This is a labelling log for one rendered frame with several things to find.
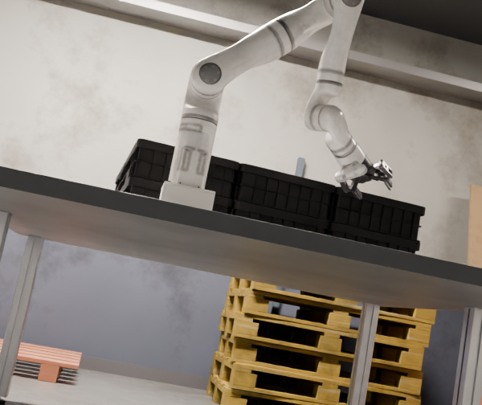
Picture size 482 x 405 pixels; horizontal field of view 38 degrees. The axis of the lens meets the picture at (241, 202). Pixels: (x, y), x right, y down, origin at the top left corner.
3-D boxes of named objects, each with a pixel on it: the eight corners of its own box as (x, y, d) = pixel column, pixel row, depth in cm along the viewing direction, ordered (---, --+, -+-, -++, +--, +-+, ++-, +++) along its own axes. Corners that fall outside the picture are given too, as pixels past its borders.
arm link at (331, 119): (365, 138, 187) (340, 137, 193) (339, 99, 178) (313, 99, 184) (353, 158, 184) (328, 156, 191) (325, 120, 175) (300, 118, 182)
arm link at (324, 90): (315, 132, 189) (324, 82, 189) (340, 134, 182) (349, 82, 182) (297, 128, 184) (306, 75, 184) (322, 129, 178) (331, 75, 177)
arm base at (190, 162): (207, 191, 168) (220, 124, 171) (169, 182, 166) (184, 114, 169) (199, 195, 177) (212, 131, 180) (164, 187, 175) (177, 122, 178)
